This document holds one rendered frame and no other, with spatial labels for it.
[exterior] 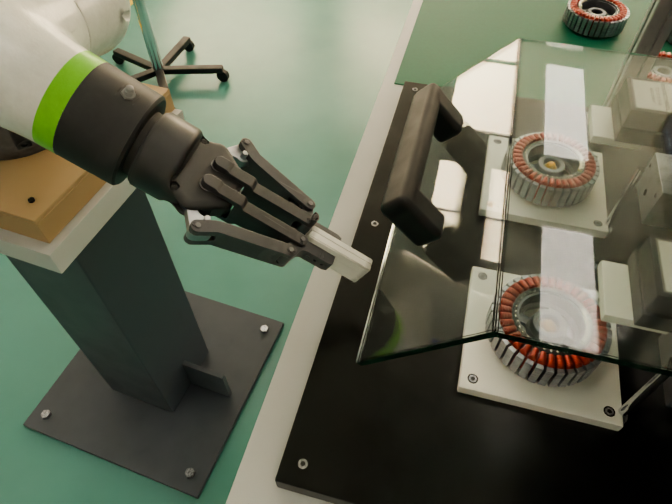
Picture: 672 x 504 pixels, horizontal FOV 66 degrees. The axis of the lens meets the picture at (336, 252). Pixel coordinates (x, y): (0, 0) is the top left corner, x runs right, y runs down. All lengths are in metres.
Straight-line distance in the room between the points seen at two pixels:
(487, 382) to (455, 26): 0.75
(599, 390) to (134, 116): 0.49
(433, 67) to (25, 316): 1.29
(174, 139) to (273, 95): 1.78
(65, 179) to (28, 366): 0.92
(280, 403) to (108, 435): 0.91
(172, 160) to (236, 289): 1.11
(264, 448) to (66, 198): 0.41
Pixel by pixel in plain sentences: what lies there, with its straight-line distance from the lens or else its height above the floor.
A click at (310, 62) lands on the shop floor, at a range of 2.44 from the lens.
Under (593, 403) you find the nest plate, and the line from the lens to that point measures 0.56.
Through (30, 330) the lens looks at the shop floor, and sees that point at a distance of 1.68.
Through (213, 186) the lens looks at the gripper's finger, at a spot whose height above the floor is 0.93.
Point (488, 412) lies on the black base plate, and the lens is 0.54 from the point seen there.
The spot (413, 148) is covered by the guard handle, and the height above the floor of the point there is 1.06.
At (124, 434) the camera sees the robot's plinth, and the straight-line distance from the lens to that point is 1.40.
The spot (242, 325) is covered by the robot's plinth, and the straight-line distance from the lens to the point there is 1.46.
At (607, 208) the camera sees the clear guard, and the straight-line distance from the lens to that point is 0.29.
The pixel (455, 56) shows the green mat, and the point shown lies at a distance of 1.01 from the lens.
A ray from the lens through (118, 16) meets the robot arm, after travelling 0.61.
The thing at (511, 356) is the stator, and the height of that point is 0.81.
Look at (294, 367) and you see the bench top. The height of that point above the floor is 0.75.
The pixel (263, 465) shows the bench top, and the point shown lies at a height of 0.75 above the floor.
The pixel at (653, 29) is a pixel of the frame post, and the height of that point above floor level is 0.91.
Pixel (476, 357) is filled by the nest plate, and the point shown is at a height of 0.78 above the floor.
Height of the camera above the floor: 1.25
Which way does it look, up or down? 51 degrees down
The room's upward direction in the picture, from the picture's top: straight up
